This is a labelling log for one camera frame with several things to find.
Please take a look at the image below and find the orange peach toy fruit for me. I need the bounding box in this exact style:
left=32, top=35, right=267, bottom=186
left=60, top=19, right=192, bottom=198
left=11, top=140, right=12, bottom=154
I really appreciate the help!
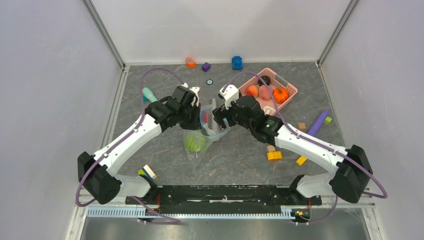
left=244, top=84, right=259, bottom=97

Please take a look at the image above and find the pink toy peach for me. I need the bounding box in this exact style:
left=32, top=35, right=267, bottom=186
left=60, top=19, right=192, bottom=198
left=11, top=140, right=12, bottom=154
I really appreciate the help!
left=258, top=85, right=271, bottom=101

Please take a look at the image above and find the green toy cabbage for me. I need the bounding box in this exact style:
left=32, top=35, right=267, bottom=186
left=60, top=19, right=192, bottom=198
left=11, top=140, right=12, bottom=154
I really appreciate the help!
left=183, top=131, right=208, bottom=153

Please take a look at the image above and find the clear zip top bag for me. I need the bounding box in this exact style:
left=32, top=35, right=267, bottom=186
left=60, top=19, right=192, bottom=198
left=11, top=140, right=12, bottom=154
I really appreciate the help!
left=182, top=104, right=230, bottom=169

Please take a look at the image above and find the orange toy pumpkin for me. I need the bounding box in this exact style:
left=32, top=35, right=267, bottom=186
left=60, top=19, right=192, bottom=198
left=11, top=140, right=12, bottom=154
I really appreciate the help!
left=272, top=87, right=290, bottom=105

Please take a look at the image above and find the pink plastic basket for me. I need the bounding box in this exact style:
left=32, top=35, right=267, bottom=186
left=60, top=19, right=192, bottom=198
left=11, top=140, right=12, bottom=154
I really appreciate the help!
left=238, top=68, right=298, bottom=116

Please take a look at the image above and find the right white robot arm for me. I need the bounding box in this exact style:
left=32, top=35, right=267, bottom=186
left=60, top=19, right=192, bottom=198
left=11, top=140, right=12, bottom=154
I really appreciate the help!
left=213, top=94, right=373, bottom=204

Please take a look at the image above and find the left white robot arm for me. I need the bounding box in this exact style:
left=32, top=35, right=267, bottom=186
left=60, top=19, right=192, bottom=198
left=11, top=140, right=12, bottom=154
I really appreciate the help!
left=77, top=84, right=201, bottom=205

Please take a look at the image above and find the multicolour toy brick block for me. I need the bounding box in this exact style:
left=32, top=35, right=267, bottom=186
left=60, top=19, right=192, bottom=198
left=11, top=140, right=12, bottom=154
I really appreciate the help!
left=200, top=109, right=213, bottom=126

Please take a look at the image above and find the white toy mushroom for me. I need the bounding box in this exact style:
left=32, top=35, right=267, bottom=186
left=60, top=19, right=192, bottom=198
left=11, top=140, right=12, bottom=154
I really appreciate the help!
left=262, top=105, right=276, bottom=116

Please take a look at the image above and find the grey toy microphone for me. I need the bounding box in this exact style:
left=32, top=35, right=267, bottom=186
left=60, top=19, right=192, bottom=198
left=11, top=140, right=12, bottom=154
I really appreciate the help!
left=205, top=98, right=220, bottom=136

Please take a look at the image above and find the mint green toy microphone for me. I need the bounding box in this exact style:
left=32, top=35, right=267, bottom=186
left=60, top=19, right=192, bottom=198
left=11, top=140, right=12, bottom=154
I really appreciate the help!
left=142, top=87, right=158, bottom=103

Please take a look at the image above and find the orange toy brick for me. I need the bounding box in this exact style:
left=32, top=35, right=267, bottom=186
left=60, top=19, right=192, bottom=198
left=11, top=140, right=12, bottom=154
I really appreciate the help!
left=266, top=145, right=276, bottom=153

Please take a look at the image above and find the purple toy cube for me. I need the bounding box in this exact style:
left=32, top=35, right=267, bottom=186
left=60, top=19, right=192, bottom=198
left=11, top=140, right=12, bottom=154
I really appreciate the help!
left=201, top=62, right=211, bottom=72

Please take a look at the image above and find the yellow toy brick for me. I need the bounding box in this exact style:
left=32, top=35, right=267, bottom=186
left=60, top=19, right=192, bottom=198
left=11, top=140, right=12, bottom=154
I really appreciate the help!
left=266, top=151, right=283, bottom=162

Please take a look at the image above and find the blue toy car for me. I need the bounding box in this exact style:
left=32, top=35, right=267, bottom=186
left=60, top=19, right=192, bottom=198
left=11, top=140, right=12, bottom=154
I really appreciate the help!
left=231, top=55, right=243, bottom=70

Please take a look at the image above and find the small wooden cube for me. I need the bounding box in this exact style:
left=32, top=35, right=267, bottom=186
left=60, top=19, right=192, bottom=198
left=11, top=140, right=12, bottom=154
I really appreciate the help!
left=297, top=122, right=307, bottom=132

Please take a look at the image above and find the purple toy microphone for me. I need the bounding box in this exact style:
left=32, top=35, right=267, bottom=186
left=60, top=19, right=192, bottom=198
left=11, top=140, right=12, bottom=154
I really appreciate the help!
left=306, top=110, right=329, bottom=136

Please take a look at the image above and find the white blue green block stack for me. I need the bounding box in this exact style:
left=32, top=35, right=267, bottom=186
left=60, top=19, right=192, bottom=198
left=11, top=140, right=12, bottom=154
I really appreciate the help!
left=138, top=165, right=157, bottom=180

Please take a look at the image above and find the small yellow block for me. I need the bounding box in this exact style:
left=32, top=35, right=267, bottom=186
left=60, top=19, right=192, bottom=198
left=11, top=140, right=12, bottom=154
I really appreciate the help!
left=296, top=156, right=307, bottom=166

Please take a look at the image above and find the small green cube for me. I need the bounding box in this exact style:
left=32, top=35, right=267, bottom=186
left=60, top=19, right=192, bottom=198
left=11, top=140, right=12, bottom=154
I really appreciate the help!
left=324, top=116, right=333, bottom=125

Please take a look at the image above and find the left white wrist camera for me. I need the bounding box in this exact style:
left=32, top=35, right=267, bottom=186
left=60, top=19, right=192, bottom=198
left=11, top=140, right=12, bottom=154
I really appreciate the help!
left=181, top=83, right=201, bottom=107

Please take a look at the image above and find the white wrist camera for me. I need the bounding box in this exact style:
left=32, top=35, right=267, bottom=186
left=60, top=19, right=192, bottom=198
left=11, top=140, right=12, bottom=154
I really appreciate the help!
left=218, top=84, right=240, bottom=110
left=181, top=83, right=201, bottom=107

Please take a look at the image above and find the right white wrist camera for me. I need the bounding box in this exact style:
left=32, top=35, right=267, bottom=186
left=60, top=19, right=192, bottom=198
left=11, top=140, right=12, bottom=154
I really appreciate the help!
left=218, top=84, right=240, bottom=110

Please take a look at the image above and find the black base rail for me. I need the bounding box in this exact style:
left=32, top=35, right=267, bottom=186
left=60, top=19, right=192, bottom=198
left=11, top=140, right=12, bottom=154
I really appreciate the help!
left=140, top=180, right=322, bottom=214

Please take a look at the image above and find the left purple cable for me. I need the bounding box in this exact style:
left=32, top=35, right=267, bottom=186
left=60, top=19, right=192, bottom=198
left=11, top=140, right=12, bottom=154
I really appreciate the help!
left=75, top=67, right=186, bottom=208

